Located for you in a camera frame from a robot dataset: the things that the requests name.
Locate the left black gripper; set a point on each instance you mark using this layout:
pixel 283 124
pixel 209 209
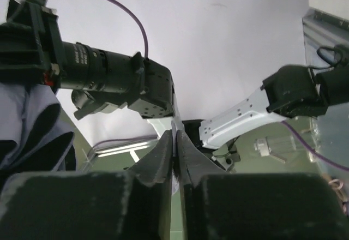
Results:
pixel 31 46

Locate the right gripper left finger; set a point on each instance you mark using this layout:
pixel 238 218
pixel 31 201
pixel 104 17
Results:
pixel 130 204

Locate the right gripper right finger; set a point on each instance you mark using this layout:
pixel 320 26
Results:
pixel 220 205

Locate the lavender folding umbrella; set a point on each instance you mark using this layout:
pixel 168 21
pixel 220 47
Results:
pixel 33 137

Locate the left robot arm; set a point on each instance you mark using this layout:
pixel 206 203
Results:
pixel 103 81

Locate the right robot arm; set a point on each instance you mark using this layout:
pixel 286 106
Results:
pixel 290 92

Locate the left aluminium frame post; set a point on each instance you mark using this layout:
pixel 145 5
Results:
pixel 325 40

